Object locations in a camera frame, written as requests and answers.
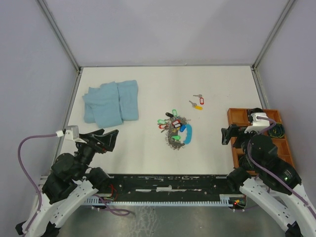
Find white slotted cable duct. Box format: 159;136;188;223
81;194;235;205

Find purple cable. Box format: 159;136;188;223
233;117;316;223
18;133;130;234

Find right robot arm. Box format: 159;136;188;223
221;123;316;237

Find loose key red tag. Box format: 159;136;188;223
194;94;204;105

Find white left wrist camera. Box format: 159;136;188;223
56;125;86;143

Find green key tag on organizer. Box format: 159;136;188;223
172;109;178;117

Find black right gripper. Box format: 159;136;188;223
220;123;264;169

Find black key tag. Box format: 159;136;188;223
165;113;174;118

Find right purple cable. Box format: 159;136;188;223
233;117;316;223

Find black coiled cable bottom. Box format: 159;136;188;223
238;155;252;171

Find light blue folded cloth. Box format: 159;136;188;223
82;80;139;128

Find key yellow tag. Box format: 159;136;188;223
189;100;203;111

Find blue key tag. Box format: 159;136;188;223
179;125;186;132

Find black green coiled cable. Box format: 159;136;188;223
269;123;286;139

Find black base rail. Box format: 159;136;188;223
98;174;241;200

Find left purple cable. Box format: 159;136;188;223
18;133;130;234

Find metal key organizer blue handle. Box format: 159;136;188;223
159;115;195;151

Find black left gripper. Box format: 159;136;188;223
76;128;119;178

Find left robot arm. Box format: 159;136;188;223
15;125;119;237

